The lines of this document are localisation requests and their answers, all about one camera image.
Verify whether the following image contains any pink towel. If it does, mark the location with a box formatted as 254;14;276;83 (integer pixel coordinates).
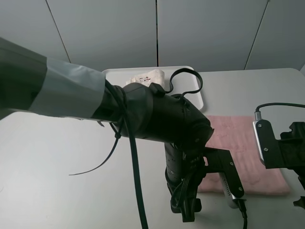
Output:
207;115;290;196

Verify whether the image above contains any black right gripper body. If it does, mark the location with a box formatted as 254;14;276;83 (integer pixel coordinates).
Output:
280;122;305;208

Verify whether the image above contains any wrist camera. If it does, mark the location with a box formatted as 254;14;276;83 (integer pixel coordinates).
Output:
253;103;305;169
203;147;244;209

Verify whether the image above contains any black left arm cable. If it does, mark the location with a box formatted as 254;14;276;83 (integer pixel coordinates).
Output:
68;68;203;229

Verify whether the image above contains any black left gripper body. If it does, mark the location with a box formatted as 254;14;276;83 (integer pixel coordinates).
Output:
164;143;206;222

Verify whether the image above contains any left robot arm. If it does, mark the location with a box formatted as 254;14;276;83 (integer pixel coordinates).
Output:
0;39;213;228

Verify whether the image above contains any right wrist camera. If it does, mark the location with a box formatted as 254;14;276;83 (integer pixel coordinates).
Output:
253;103;305;169

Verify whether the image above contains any cream white towel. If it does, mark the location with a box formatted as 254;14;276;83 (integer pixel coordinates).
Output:
126;69;165;89

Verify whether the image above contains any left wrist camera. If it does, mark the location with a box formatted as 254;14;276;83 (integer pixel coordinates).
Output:
203;147;244;209

